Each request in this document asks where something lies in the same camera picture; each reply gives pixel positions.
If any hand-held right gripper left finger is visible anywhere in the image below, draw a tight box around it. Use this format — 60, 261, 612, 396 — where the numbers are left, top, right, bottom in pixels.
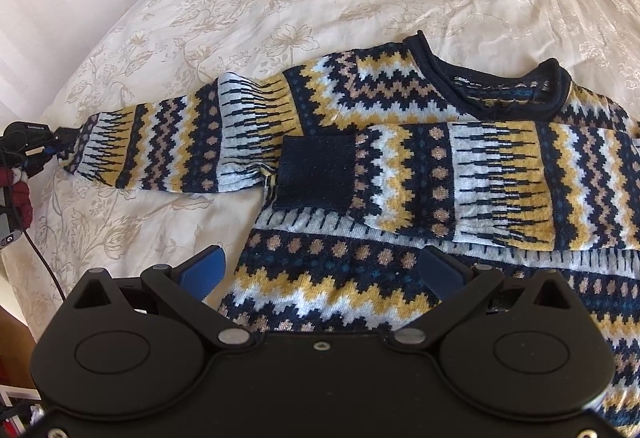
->
72, 245, 248, 354

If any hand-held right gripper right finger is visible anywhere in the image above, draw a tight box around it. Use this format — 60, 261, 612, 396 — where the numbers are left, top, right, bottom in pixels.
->
389, 245, 575, 354

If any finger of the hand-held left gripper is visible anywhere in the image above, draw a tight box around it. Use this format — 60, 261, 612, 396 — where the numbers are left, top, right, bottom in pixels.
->
42, 128, 76, 166

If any patterned knit sweater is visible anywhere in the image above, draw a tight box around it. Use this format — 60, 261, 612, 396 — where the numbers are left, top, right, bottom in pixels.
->
57, 30, 640, 438

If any person's left forearm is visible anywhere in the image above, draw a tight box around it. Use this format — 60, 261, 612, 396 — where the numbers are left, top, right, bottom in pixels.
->
0, 168, 35, 225

